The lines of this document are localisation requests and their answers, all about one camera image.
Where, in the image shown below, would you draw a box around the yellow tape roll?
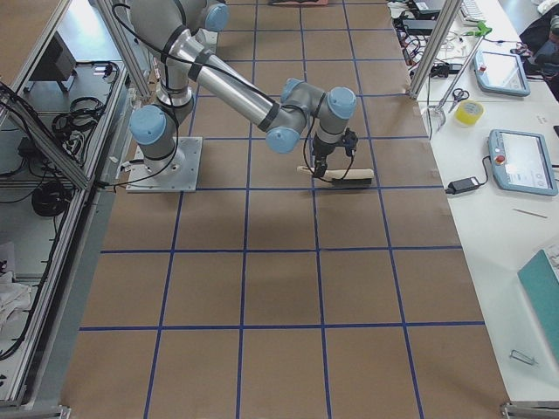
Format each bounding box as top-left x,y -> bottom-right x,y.
454,100 -> 485,127

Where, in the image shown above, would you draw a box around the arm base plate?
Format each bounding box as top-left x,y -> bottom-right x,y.
126,136 -> 203,193

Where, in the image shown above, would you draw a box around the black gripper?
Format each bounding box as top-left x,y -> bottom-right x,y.
312,135 -> 337,177

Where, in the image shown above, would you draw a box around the white hand brush black bristles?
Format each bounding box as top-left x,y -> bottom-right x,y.
318,168 -> 375,187

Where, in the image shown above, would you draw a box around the blue teach pendant near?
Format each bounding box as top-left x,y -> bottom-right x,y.
487,129 -> 558,196

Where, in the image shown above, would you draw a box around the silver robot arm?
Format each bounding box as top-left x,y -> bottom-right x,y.
112,1 -> 358,178

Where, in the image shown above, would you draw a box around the black scissors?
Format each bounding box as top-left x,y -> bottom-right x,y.
448,88 -> 470,113

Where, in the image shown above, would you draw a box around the teal notebook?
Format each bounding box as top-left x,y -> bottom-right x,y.
518,249 -> 558,357

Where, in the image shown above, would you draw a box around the blue teach pendant far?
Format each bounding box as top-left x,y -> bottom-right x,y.
473,51 -> 531,97

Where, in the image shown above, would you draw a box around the black power adapter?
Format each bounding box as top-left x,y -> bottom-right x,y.
445,176 -> 480,195

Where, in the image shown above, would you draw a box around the blue teach pendant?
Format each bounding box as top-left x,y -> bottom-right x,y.
487,129 -> 558,196
473,51 -> 531,97

